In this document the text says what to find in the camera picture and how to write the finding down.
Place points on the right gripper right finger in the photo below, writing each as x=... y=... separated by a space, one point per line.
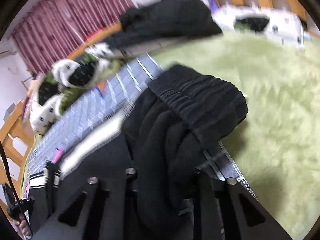
x=201 y=185

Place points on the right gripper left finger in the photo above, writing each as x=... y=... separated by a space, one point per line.
x=131 y=180

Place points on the black pants with white stripe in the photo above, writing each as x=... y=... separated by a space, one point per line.
x=162 y=149

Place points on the person's hand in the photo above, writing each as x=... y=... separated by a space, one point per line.
x=22 y=227

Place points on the green fuzzy blanket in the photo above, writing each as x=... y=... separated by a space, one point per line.
x=265 y=179

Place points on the grey checked bed sheet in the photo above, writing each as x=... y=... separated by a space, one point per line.
x=100 y=104

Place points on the white patterned quilt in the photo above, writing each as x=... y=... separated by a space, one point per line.
x=69 y=79

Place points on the black clothes pile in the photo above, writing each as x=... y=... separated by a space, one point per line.
x=163 y=19

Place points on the maroon curtain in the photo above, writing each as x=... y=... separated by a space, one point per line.
x=55 y=28

